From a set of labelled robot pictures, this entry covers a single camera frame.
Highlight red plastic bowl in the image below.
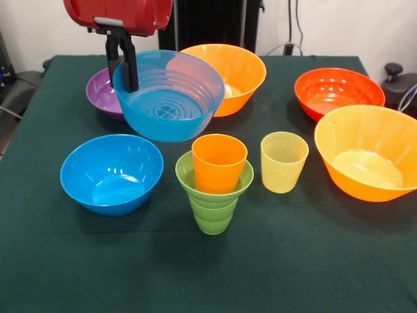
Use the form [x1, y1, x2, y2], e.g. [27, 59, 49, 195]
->
[294, 67, 386, 123]

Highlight yellow plastic cup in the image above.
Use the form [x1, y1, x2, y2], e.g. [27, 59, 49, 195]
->
[260, 131, 309, 194]

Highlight white blue cable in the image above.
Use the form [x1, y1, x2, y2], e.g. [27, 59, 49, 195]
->
[397, 83, 417, 112]

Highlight purple plastic bowl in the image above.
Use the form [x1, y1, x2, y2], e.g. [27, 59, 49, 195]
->
[85, 67, 127, 122]

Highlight shallow translucent blue bowl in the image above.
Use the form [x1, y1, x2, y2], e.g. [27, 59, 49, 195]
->
[112, 50, 226, 143]

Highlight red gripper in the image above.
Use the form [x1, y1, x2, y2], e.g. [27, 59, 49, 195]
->
[63, 0, 174, 94]

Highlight black wall cable with plug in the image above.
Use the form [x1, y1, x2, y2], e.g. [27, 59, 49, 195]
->
[283, 0, 295, 55]

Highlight green plastic bowl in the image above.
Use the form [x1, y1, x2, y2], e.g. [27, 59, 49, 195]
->
[175, 150, 255, 205]

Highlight large orange plastic bowl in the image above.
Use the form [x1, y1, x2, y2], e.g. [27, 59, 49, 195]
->
[180, 44, 267, 118]
[314, 104, 417, 203]

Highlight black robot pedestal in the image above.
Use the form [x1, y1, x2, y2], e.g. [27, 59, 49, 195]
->
[158, 0, 265, 56]

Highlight dark green tablecloth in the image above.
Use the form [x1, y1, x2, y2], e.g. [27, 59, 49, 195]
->
[0, 54, 417, 313]

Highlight black computer case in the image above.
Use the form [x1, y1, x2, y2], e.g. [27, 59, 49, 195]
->
[0, 31, 17, 102]

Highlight black chair with knob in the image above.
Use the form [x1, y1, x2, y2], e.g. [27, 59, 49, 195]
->
[381, 63, 417, 119]

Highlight round blue plastic bowl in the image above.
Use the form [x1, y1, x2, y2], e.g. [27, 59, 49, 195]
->
[59, 134, 165, 217]

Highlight orange plastic cup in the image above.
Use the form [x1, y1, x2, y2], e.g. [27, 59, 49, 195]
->
[191, 133, 248, 194]

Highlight black office chair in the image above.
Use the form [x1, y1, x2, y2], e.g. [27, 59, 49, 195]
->
[0, 58, 53, 157]

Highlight thin black wall cable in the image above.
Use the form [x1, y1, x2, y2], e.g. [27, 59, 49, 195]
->
[295, 0, 305, 45]

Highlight green plastic cup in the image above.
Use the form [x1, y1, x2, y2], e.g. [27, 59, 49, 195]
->
[190, 192, 240, 236]

